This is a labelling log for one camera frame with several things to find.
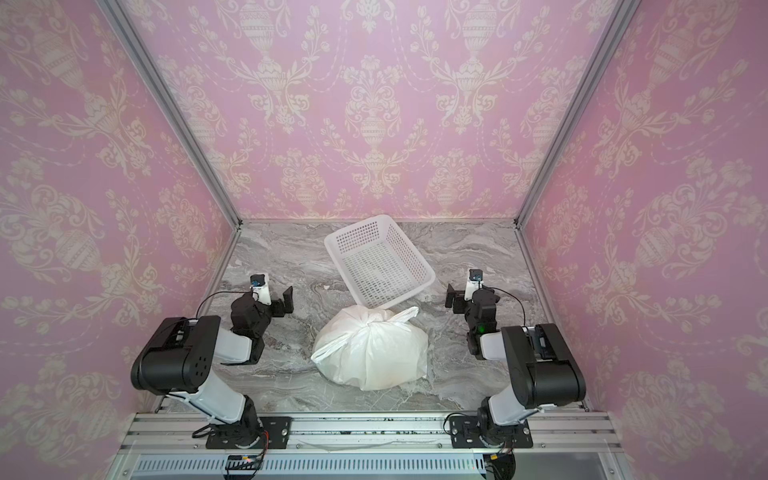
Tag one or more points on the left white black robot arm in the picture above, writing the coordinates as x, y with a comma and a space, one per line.
177, 363

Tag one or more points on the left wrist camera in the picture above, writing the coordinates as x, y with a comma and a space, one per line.
260, 288

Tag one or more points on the left aluminium corner post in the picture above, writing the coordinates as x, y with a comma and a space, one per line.
122, 26

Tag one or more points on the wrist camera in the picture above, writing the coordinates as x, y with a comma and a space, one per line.
474, 283
260, 288

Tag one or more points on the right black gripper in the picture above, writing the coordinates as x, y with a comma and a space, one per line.
458, 298

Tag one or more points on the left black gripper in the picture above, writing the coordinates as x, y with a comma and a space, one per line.
278, 303

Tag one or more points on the right aluminium corner post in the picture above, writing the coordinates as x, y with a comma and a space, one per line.
612, 35

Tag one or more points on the white plastic bag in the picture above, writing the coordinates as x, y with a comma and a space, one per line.
371, 349

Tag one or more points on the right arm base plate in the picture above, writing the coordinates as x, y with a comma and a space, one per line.
468, 431

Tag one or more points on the white plastic mesh basket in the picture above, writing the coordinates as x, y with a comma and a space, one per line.
378, 263

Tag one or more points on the aluminium corner post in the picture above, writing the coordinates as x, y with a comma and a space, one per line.
122, 26
612, 35

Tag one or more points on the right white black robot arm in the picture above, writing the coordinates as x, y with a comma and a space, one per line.
543, 373

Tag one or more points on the aluminium front rail frame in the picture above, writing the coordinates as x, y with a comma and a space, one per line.
568, 444

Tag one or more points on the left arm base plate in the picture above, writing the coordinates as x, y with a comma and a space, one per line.
271, 432

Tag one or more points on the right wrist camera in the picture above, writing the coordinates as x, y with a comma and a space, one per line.
474, 283

